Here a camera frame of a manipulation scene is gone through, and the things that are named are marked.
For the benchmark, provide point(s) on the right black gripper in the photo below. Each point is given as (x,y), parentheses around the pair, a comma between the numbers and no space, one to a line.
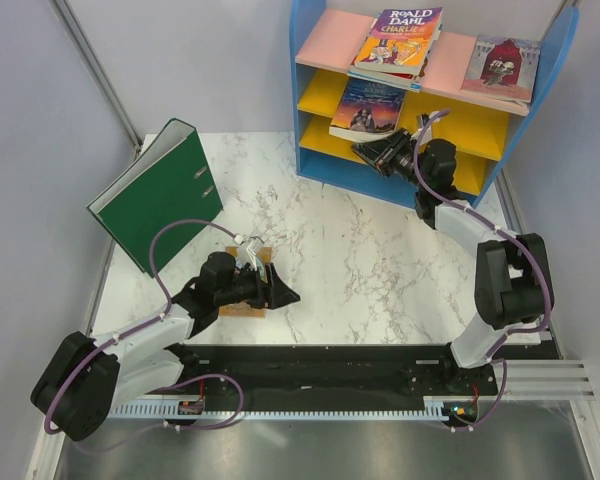
(375,150)

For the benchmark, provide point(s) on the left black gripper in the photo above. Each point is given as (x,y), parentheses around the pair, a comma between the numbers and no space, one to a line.
(276,291)

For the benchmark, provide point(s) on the Jane Eyre book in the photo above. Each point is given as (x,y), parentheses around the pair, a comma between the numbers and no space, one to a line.
(367,111)

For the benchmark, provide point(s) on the dogs bark book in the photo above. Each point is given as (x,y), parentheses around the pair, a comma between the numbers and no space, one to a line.
(402,81)

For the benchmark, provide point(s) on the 13-Storey Treehouse book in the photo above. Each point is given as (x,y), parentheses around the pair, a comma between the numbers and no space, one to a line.
(405,76)

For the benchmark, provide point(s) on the Roald Dahl Charlie book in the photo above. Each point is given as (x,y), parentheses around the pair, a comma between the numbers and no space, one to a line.
(397,37)

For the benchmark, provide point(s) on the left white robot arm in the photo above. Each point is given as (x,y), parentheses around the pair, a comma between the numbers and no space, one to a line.
(88,377)

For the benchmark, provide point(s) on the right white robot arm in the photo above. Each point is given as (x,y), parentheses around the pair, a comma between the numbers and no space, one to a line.
(512,286)

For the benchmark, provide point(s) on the blue shelf unit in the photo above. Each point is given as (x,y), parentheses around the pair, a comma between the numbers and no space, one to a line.
(485,131)

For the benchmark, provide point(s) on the grey red castle book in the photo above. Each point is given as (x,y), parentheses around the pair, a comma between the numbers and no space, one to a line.
(503,68)

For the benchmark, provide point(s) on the green lever arch binder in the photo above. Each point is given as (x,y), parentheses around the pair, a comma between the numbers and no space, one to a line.
(170,181)

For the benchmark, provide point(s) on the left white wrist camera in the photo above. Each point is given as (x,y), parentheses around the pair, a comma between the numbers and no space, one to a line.
(248,250)

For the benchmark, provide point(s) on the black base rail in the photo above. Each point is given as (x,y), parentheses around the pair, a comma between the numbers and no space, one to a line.
(326,378)

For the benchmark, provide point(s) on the white slotted cable duct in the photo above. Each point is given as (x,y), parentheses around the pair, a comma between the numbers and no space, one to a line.
(176,409)

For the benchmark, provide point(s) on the aluminium frame post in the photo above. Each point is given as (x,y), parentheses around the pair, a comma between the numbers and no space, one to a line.
(77,35)

